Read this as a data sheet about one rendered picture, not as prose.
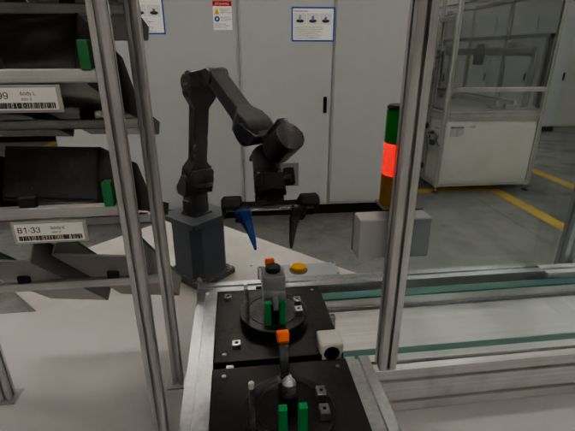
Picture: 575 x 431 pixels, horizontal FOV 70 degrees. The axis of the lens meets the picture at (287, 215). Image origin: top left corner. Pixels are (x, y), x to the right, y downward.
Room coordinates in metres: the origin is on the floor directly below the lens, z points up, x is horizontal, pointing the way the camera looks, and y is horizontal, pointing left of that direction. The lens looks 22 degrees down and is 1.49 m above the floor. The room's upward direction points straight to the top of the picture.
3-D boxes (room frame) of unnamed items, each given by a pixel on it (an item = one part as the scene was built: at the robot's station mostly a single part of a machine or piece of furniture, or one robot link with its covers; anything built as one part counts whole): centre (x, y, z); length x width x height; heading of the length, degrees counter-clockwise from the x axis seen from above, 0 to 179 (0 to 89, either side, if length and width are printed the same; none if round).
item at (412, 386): (0.74, -0.27, 0.91); 0.84 x 0.28 x 0.10; 97
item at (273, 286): (0.71, 0.03, 1.06); 0.08 x 0.04 x 0.07; 8
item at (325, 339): (0.64, -0.08, 0.97); 0.05 x 0.05 x 0.04; 7
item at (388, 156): (0.63, -0.17, 1.33); 0.05 x 0.05 x 0.05
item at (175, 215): (1.10, 0.26, 0.96); 0.15 x 0.15 x 0.20; 51
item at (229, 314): (0.72, 0.03, 0.96); 0.24 x 0.24 x 0.02; 7
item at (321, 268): (0.95, -0.03, 0.93); 0.21 x 0.07 x 0.06; 97
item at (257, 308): (0.72, 0.03, 0.98); 0.14 x 0.14 x 0.02
